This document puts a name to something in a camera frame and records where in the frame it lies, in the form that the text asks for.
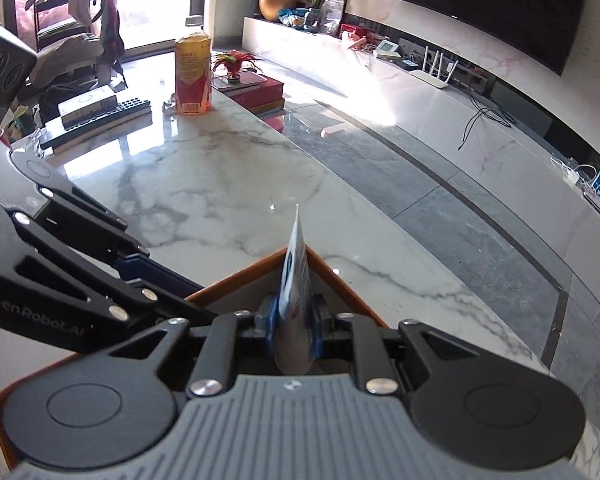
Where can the red artificial flower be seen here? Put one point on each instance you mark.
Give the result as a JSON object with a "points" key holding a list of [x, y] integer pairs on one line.
{"points": [[233, 61]]}

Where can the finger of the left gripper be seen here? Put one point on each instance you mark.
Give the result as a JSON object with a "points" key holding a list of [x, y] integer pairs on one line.
{"points": [[74, 217], [51, 294]]}

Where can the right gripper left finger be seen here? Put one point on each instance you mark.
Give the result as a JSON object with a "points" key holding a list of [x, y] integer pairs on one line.
{"points": [[236, 343]]}

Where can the white Vaseline tube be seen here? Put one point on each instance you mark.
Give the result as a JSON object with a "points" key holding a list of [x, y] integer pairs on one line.
{"points": [[293, 338]]}

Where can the white wifi router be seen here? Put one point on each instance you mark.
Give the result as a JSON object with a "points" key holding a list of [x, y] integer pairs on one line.
{"points": [[435, 71]]}

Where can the orange storage box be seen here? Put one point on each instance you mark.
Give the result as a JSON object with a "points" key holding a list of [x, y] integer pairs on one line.
{"points": [[133, 346]]}

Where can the yellow red carton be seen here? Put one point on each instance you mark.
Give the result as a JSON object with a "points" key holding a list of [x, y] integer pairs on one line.
{"points": [[192, 57]]}

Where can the black keyboard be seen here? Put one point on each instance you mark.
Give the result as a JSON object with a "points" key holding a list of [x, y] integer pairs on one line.
{"points": [[57, 137]]}

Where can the red book stack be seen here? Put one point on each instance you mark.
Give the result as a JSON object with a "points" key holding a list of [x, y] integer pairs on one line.
{"points": [[259, 94]]}

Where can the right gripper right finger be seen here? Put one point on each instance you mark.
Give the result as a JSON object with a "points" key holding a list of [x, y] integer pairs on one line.
{"points": [[356, 339]]}

